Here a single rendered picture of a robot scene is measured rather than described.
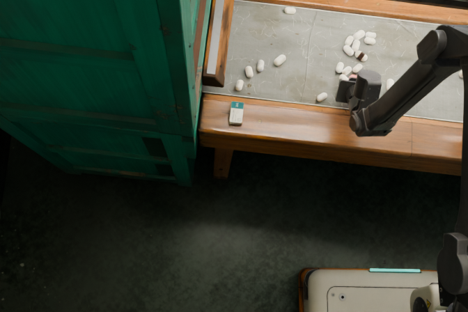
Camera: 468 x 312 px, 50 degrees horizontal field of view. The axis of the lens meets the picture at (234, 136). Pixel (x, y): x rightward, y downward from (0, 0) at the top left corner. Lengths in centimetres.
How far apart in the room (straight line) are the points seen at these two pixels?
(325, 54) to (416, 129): 33
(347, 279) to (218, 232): 55
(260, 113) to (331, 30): 34
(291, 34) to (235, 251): 96
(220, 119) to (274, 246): 86
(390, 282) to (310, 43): 89
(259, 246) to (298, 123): 82
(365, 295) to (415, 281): 18
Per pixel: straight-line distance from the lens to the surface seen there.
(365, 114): 123
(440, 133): 151
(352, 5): 157
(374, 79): 127
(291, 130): 139
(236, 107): 137
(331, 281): 186
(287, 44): 150
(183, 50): 79
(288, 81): 146
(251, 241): 210
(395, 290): 192
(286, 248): 211
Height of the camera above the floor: 209
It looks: 75 degrees down
